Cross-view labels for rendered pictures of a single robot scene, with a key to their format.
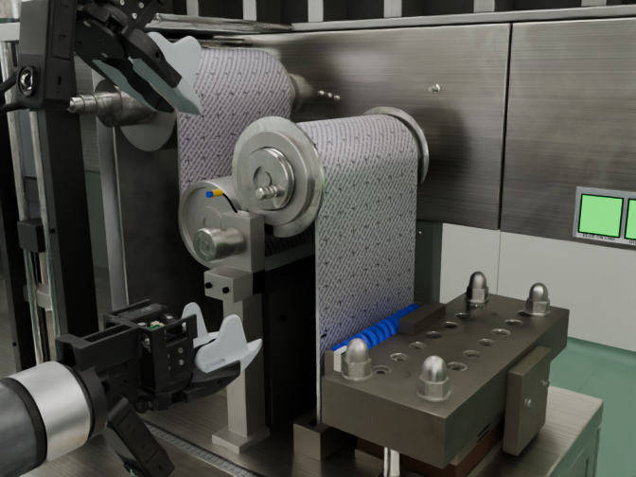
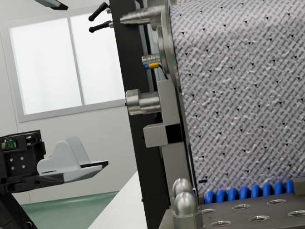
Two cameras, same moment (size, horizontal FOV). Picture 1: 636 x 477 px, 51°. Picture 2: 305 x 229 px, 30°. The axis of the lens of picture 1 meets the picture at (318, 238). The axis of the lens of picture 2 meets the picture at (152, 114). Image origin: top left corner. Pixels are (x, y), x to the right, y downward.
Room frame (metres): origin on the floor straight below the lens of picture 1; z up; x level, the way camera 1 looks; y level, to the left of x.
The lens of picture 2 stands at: (0.34, -0.67, 1.20)
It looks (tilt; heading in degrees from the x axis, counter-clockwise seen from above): 3 degrees down; 60
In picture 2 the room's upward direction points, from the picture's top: 9 degrees counter-clockwise
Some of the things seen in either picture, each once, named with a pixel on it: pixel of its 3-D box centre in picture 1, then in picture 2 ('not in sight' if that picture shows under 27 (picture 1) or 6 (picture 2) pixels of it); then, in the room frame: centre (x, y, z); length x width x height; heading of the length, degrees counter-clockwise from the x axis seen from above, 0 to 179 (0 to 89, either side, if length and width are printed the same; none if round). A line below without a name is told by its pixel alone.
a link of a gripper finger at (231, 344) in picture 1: (232, 342); (66, 161); (0.63, 0.09, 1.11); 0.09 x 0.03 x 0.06; 133
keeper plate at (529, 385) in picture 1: (529, 398); not in sight; (0.79, -0.27, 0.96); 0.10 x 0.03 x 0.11; 142
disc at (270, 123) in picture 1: (275, 177); (175, 47); (0.81, 0.05, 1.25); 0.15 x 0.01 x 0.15; 52
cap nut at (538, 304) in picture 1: (538, 297); not in sight; (0.93, -0.32, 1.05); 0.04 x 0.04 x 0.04
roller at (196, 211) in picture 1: (270, 209); not in sight; (0.98, 0.07, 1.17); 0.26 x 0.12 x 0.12; 142
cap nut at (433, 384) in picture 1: (433, 375); (186, 211); (0.68, -0.13, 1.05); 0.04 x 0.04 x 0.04
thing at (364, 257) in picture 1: (370, 270); (273, 128); (0.87, -0.07, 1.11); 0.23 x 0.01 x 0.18; 142
